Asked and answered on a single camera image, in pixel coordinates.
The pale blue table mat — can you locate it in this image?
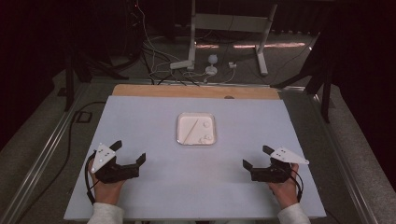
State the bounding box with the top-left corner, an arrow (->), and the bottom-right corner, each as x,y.
64,94 -> 327,222

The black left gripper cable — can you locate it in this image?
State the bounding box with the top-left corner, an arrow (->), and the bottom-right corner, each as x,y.
84,151 -> 101,205

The white round-headed device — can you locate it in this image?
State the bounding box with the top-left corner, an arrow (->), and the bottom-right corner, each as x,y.
205,54 -> 219,77

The white square tray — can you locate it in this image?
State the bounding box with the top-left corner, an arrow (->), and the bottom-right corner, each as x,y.
176,112 -> 218,147

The long black floor cable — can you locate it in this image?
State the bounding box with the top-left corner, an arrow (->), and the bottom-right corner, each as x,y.
15,101 -> 107,224

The black square floor frame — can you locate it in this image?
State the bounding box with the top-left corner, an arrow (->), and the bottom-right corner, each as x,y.
75,111 -> 93,124

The thin white cable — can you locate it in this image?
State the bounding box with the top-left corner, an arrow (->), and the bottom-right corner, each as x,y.
203,66 -> 237,84

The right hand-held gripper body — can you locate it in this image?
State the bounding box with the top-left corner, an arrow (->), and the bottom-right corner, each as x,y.
250,147 -> 310,184

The long white cable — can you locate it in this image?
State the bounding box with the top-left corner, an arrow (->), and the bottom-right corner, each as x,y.
134,0 -> 189,63

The person's left hand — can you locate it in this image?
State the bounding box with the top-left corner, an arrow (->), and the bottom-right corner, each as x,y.
88,161 -> 127,206

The black cable bundle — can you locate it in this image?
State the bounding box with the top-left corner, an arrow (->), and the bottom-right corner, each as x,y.
140,46 -> 201,87

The white metal stand frame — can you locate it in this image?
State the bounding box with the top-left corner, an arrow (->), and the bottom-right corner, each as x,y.
187,0 -> 278,77

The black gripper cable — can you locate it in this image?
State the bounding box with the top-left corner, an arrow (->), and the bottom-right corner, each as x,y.
84,151 -> 101,205
289,167 -> 304,203

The metal floor rail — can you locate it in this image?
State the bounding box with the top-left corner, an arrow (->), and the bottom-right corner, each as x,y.
0,83 -> 92,224
279,86 -> 378,224

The white power strip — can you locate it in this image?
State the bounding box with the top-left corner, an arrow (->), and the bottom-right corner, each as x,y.
169,60 -> 194,70

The black tripod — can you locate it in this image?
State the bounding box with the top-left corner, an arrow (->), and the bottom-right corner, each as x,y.
270,31 -> 332,124
64,50 -> 130,112

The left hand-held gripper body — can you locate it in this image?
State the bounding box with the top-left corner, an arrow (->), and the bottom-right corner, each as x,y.
91,143 -> 140,184

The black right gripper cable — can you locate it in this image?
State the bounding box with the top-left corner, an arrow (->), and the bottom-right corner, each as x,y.
289,167 -> 304,203

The person's right hand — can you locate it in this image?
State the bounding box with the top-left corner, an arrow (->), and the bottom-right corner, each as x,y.
268,163 -> 301,210

